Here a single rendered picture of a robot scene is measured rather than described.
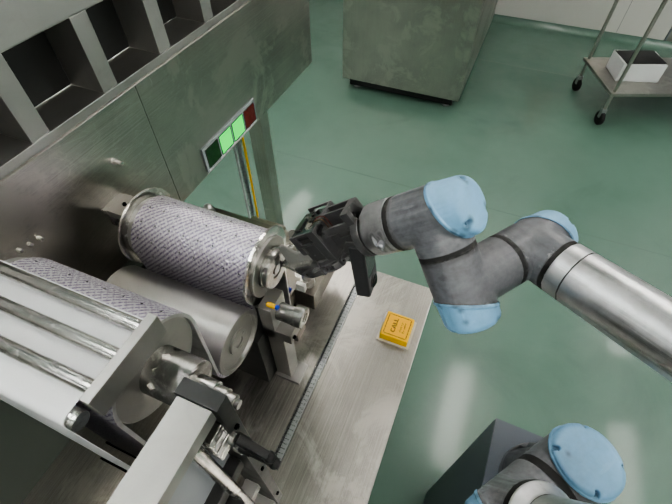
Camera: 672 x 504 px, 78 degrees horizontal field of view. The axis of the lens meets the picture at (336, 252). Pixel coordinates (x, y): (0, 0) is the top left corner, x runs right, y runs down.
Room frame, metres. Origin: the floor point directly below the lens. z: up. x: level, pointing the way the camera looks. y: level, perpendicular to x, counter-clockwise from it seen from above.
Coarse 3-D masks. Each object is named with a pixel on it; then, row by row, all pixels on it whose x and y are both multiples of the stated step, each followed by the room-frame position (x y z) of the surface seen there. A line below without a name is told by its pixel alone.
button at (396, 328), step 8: (392, 312) 0.54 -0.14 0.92; (392, 320) 0.52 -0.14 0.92; (400, 320) 0.52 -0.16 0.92; (408, 320) 0.52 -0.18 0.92; (384, 328) 0.50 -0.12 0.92; (392, 328) 0.50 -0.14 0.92; (400, 328) 0.50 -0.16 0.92; (408, 328) 0.50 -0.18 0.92; (384, 336) 0.48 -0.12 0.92; (392, 336) 0.48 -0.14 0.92; (400, 336) 0.48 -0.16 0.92; (408, 336) 0.48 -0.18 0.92; (400, 344) 0.46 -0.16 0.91
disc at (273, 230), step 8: (264, 232) 0.46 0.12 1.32; (272, 232) 0.48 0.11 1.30; (280, 232) 0.50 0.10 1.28; (264, 240) 0.45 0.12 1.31; (256, 248) 0.43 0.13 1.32; (256, 256) 0.42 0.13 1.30; (248, 264) 0.40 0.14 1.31; (248, 272) 0.40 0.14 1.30; (248, 280) 0.39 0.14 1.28; (248, 288) 0.39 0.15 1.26; (248, 296) 0.38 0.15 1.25; (256, 304) 0.40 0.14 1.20
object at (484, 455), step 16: (496, 432) 0.26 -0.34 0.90; (512, 432) 0.26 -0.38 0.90; (528, 432) 0.26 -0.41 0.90; (480, 448) 0.25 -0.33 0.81; (496, 448) 0.23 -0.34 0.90; (464, 464) 0.25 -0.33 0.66; (480, 464) 0.21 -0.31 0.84; (496, 464) 0.20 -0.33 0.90; (448, 480) 0.25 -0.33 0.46; (464, 480) 0.21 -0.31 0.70; (480, 480) 0.17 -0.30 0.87; (432, 496) 0.25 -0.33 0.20; (448, 496) 0.20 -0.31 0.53; (464, 496) 0.16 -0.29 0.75
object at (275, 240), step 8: (144, 200) 0.55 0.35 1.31; (136, 208) 0.53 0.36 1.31; (128, 224) 0.51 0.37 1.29; (128, 232) 0.50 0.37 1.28; (128, 240) 0.49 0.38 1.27; (272, 240) 0.46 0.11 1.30; (280, 240) 0.49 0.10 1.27; (264, 248) 0.44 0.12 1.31; (264, 256) 0.43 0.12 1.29; (256, 264) 0.41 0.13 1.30; (256, 272) 0.41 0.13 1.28; (256, 280) 0.40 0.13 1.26; (256, 288) 0.40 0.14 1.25; (264, 288) 0.42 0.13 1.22; (256, 296) 0.39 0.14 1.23
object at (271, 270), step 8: (272, 248) 0.46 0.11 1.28; (272, 256) 0.44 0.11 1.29; (280, 256) 0.45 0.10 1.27; (264, 264) 0.42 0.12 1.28; (272, 264) 0.43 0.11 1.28; (280, 264) 0.45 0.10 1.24; (264, 272) 0.41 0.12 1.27; (272, 272) 0.42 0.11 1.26; (280, 272) 0.44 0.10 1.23; (264, 280) 0.41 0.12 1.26; (272, 280) 0.42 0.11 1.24; (272, 288) 0.42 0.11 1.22
